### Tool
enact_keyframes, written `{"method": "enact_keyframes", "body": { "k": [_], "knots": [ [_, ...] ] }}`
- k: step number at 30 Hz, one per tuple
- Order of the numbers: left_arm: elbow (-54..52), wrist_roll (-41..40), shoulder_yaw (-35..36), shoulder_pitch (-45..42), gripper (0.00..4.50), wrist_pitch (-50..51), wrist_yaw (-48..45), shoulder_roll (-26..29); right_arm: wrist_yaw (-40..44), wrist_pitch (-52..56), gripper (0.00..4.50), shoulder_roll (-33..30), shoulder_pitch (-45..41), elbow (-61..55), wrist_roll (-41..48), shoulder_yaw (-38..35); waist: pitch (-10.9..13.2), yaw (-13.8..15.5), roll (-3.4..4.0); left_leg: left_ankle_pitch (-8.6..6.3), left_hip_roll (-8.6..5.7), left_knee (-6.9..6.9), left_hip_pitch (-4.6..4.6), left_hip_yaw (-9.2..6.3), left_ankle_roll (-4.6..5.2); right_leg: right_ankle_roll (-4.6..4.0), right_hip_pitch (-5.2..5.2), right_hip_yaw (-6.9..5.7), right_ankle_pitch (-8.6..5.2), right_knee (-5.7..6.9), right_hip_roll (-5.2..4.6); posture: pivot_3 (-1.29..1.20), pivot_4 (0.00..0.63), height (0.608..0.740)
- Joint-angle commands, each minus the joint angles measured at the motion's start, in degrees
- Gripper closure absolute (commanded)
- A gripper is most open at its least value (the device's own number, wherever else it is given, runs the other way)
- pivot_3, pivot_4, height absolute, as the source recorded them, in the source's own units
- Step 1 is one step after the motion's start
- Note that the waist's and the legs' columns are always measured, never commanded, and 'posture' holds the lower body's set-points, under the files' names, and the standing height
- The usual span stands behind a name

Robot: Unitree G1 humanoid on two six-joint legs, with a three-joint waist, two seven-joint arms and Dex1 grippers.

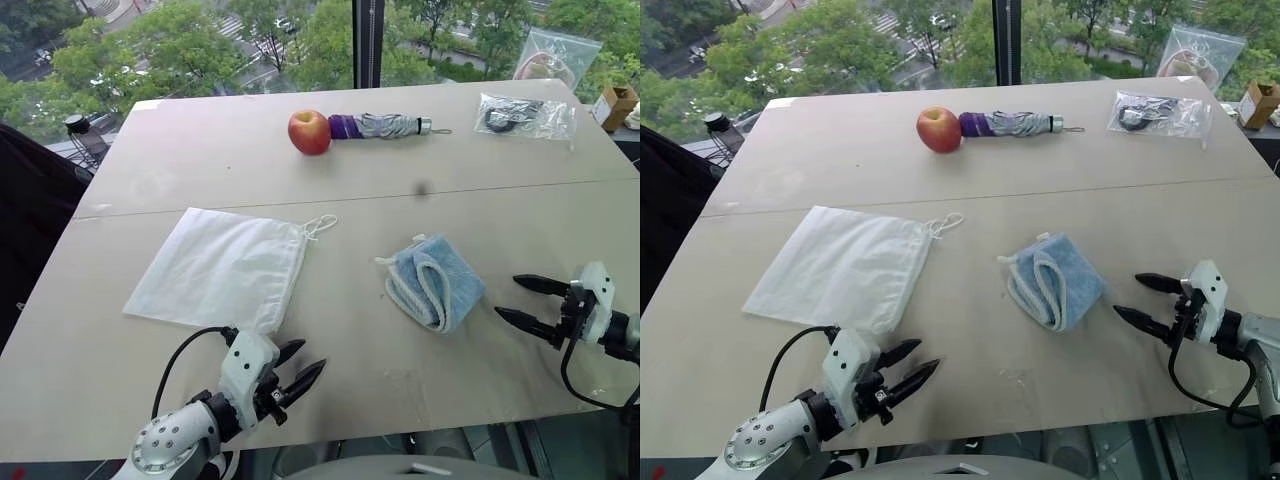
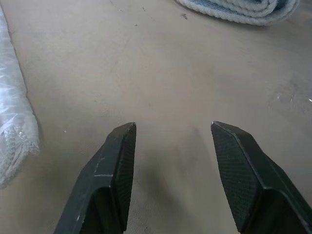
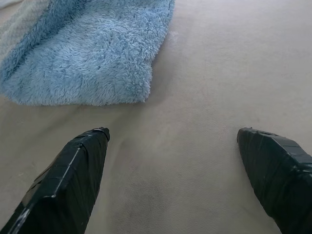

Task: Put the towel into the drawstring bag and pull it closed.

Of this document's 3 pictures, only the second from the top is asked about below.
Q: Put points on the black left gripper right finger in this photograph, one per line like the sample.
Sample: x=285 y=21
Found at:
x=246 y=175

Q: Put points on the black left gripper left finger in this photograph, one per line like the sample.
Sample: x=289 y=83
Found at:
x=104 y=180

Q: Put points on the clear plastic wrapper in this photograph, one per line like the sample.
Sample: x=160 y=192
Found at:
x=292 y=96

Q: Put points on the white towel in plastic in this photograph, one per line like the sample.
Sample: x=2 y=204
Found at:
x=12 y=109

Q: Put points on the light blue folded towel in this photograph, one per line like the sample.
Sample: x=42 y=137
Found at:
x=243 y=9

